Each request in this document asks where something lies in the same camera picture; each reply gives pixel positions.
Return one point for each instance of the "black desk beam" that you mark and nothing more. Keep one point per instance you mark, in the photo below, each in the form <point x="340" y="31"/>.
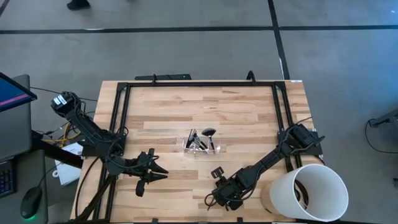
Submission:
<point x="59" y="153"/>

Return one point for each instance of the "round-tipped black makeup brush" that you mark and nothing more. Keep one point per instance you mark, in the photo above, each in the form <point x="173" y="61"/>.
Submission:
<point x="201" y="144"/>

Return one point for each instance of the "black clamp hook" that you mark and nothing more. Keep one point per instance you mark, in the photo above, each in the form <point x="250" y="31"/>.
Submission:
<point x="251" y="73"/>

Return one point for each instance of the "computer monitor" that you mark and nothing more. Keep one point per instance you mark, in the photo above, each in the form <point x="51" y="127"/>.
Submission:
<point x="12" y="93"/>

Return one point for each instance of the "grey desk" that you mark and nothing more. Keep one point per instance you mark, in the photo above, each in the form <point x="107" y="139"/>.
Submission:
<point x="15" y="133"/>

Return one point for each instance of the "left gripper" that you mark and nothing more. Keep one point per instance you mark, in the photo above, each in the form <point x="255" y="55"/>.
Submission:
<point x="141" y="169"/>

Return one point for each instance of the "clear acrylic organizer box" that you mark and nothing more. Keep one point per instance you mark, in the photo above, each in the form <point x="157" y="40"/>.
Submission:
<point x="217" y="149"/>

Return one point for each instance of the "black mounting bar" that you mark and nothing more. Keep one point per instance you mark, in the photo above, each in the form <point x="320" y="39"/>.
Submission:
<point x="168" y="77"/>

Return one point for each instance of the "black floor stand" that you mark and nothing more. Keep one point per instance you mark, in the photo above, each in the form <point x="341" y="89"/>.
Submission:
<point x="385" y="119"/>

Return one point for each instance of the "white cylindrical bin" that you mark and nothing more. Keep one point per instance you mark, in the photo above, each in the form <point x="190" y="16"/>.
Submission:
<point x="280" y="199"/>

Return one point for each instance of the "fan makeup brush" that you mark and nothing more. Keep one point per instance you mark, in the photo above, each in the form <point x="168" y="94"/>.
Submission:
<point x="209" y="132"/>

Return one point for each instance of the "black aluminium table frame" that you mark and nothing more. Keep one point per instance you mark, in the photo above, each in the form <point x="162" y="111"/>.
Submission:
<point x="202" y="84"/>

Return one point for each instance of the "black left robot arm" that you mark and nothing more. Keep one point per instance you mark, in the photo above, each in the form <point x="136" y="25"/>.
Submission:
<point x="87" y="127"/>

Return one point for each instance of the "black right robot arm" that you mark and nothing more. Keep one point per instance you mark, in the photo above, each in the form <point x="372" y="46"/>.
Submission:
<point x="270" y="160"/>

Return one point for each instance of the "black computer mouse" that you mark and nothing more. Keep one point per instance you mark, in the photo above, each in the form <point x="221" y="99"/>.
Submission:
<point x="31" y="202"/>

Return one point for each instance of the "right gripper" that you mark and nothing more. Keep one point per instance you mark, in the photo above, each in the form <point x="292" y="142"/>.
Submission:
<point x="230" y="191"/>

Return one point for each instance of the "black keyboard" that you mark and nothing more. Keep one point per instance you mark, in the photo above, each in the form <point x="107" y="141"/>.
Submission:
<point x="6" y="180"/>

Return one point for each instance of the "person's shoe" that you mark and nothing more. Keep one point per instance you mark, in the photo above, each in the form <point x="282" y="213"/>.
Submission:
<point x="77" y="4"/>

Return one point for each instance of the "white paper sheet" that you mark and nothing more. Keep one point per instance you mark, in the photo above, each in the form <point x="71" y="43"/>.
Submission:
<point x="66" y="174"/>

